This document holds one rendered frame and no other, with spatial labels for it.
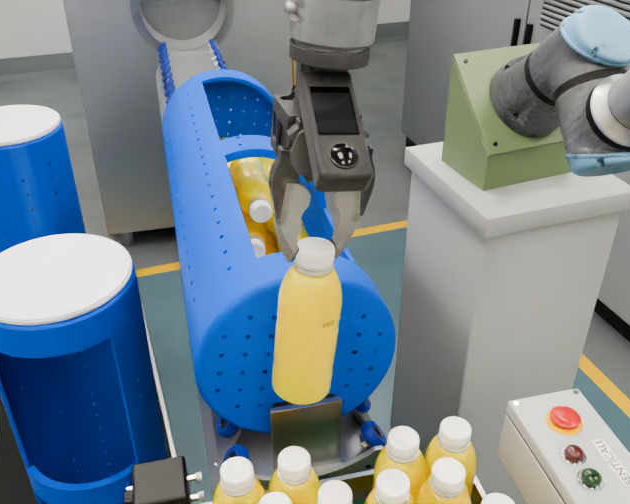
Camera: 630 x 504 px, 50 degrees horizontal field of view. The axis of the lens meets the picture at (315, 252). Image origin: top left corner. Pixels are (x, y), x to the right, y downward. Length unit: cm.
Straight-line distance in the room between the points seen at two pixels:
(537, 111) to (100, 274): 82
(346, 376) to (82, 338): 47
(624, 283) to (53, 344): 215
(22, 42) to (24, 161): 407
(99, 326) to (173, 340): 152
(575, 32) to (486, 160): 26
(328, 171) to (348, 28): 12
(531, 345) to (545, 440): 61
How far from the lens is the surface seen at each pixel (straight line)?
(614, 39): 117
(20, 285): 129
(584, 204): 130
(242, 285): 88
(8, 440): 230
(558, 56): 117
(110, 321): 123
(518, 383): 153
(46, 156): 194
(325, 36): 58
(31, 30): 592
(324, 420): 97
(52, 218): 200
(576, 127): 112
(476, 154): 128
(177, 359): 264
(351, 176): 55
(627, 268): 279
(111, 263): 129
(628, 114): 105
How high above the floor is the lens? 172
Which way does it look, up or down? 33 degrees down
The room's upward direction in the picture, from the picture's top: straight up
